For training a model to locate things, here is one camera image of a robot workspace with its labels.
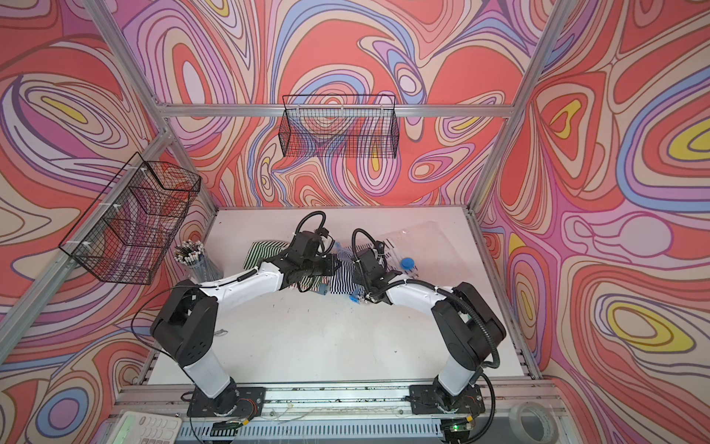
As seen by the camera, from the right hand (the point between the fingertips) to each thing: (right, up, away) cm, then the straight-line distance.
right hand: (364, 277), depth 93 cm
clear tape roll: (+46, -33, -25) cm, 62 cm away
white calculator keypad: (-58, -34, -25) cm, 72 cm away
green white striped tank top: (-36, +9, +6) cm, 38 cm away
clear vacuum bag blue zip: (+23, +8, +14) cm, 28 cm away
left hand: (-6, +5, -5) cm, 9 cm away
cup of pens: (-52, +4, -5) cm, 53 cm away
